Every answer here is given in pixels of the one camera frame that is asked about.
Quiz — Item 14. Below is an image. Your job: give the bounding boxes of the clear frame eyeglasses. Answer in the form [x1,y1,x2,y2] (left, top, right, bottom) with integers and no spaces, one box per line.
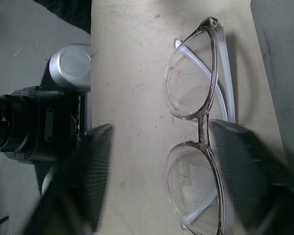
[164,16,237,235]

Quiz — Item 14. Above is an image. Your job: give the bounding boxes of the silver and black robot body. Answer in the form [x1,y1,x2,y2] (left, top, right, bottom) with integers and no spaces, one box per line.
[0,43,93,196]

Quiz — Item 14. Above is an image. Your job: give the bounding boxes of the dark rounded object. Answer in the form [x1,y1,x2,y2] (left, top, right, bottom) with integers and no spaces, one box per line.
[43,0,93,34]

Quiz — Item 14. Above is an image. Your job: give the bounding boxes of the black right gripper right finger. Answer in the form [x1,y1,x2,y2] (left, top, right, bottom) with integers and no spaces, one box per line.
[209,119,294,235]

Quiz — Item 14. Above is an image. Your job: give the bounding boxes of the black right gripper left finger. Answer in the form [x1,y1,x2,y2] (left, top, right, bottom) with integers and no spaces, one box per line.
[24,123,114,235]

